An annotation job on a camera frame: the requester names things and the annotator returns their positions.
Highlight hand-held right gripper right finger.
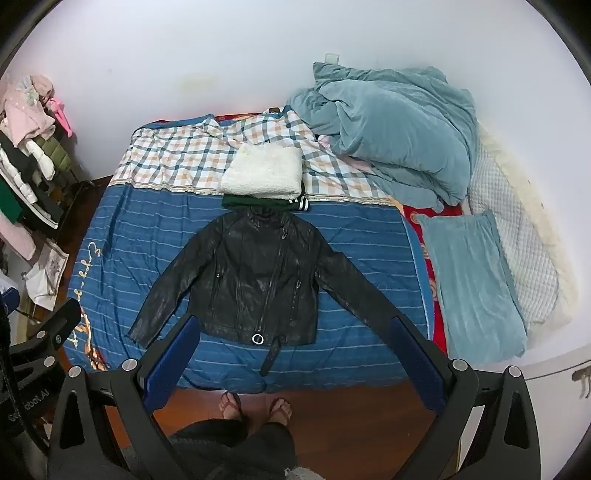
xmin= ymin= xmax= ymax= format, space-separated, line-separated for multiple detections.
xmin=389 ymin=316 xmax=555 ymax=480

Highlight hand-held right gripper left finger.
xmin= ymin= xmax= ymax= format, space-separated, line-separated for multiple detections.
xmin=48 ymin=314 xmax=201 ymax=480

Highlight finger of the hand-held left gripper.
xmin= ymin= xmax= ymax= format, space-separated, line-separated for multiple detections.
xmin=9 ymin=298 xmax=83 ymax=371

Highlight black leather jacket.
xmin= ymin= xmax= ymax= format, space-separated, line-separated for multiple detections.
xmin=128 ymin=206 xmax=431 ymax=377

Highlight clothes rack with hanging clothes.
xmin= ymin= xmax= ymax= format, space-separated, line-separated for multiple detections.
xmin=0 ymin=75 xmax=77 ymax=259

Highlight white embroidered cloth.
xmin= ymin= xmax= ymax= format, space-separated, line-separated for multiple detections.
xmin=24 ymin=240 xmax=70 ymax=311

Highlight person's left foot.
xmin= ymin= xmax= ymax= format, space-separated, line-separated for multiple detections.
xmin=218 ymin=391 xmax=245 ymax=422

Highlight person's foot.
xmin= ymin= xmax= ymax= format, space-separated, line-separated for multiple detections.
xmin=268 ymin=396 xmax=293 ymax=426
xmin=218 ymin=391 xmax=245 ymax=422

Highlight light blue pillow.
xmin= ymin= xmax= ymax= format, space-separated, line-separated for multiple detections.
xmin=417 ymin=210 xmax=528 ymax=361

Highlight red patterned blanket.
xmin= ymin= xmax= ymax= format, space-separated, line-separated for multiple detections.
xmin=397 ymin=200 xmax=465 ymax=354

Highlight person's dark trousers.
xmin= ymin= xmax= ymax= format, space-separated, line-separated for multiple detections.
xmin=168 ymin=418 xmax=315 ymax=480

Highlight person's right foot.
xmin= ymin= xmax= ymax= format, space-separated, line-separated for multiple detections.
xmin=268 ymin=396 xmax=293 ymax=426

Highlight blue striped bed sheet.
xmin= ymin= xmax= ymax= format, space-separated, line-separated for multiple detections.
xmin=65 ymin=182 xmax=437 ymax=393

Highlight white quilted mattress pad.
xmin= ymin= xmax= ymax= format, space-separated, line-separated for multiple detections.
xmin=465 ymin=122 xmax=580 ymax=329

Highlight green garment with striped cuffs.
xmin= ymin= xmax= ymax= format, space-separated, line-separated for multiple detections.
xmin=222 ymin=194 xmax=309 ymax=214

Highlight plaid checkered sheet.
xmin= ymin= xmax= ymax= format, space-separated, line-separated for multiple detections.
xmin=107 ymin=105 xmax=402 ymax=204

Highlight white fleece folded cloth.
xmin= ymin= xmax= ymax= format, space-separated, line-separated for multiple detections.
xmin=219 ymin=144 xmax=304 ymax=200

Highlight light blue comforter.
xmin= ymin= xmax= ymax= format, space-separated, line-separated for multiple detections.
xmin=285 ymin=61 xmax=479 ymax=214

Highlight black cable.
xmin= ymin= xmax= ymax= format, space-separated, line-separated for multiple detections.
xmin=0 ymin=300 xmax=52 ymax=455

